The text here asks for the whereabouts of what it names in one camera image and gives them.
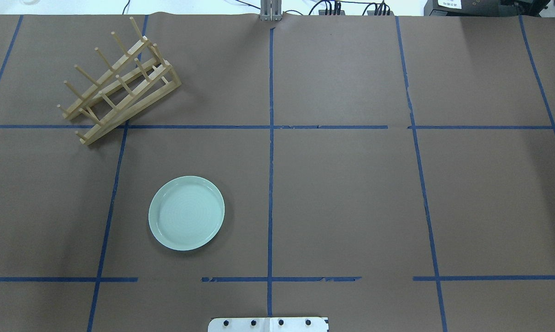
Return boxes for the light green plate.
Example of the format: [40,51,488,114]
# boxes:
[148,176,225,251]

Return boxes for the aluminium frame post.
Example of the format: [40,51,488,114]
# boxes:
[260,0,283,22]

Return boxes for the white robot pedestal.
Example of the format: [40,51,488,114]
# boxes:
[207,317,330,332]

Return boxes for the black box device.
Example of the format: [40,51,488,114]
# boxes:
[423,0,550,17]

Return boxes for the wooden dish rack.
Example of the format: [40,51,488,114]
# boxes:
[57,17,182,146]

